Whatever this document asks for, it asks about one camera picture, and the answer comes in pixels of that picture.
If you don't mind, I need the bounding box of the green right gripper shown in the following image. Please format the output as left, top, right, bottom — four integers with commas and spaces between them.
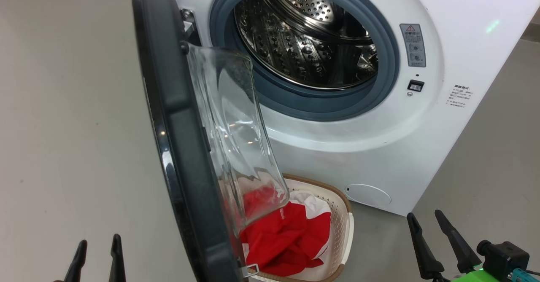
407, 209, 518, 282

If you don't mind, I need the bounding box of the cream perforated laundry basket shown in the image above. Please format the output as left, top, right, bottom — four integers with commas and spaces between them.
236, 173, 355, 282

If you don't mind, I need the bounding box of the red and white garment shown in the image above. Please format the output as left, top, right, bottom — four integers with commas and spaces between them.
230, 185, 332, 280

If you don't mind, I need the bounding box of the round white filter cover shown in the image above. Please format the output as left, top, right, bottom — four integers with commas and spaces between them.
345, 184, 392, 208

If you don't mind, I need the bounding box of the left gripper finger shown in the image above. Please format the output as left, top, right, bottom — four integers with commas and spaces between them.
109, 234, 126, 282
63, 240, 88, 282

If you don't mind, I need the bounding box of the white front-load washing machine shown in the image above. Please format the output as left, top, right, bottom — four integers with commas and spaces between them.
124, 0, 540, 216

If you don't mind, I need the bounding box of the metal door hinge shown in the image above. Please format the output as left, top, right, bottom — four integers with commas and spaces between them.
181, 8, 202, 46

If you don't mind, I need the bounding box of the grey warning label sticker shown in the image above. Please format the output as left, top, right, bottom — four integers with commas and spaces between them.
400, 23, 427, 68

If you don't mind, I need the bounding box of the teal cable connector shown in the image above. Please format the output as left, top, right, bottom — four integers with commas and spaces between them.
512, 268, 540, 282

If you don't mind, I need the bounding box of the dark grey glass washer door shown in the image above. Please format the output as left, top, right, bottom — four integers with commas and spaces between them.
132, 0, 290, 282

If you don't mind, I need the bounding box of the grey rubber door gasket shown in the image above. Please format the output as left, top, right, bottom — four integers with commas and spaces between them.
209, 0, 400, 122

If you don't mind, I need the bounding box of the perforated steel washer drum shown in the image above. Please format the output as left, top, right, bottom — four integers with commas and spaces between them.
234, 0, 379, 91

